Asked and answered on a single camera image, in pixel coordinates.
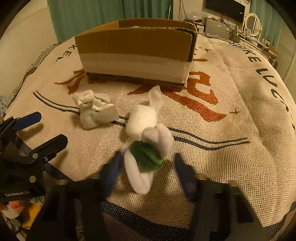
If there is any green curtain left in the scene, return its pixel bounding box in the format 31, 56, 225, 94
47, 0, 174, 42

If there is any open cardboard box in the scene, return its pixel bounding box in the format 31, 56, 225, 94
75, 18, 198, 91

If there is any white oval vanity mirror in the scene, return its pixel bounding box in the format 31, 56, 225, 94
243, 13, 262, 37

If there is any white louvred wardrobe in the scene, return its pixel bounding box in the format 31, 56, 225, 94
276, 21, 295, 92

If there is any grey small fridge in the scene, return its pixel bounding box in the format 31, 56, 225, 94
204, 18, 230, 39

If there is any white ribbed sock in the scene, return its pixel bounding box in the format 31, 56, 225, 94
72, 89, 119, 130

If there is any white dressing table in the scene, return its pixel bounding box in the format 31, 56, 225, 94
228, 34, 278, 69

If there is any black wall television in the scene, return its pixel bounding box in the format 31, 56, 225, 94
205, 0, 245, 23

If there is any beige woven blanket with lettering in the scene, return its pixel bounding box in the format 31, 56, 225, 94
6, 35, 295, 240

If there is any checked grey bedsheet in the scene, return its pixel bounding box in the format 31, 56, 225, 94
1, 42, 62, 118

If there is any green curtain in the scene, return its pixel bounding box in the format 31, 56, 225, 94
47, 0, 174, 42
250, 0, 282, 48

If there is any green curtain right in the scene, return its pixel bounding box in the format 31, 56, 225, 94
250, 0, 282, 48

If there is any white sock with green patch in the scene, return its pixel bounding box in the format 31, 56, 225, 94
121, 85, 174, 195

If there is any person's left hand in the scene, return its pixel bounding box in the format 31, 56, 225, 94
0, 200, 25, 213

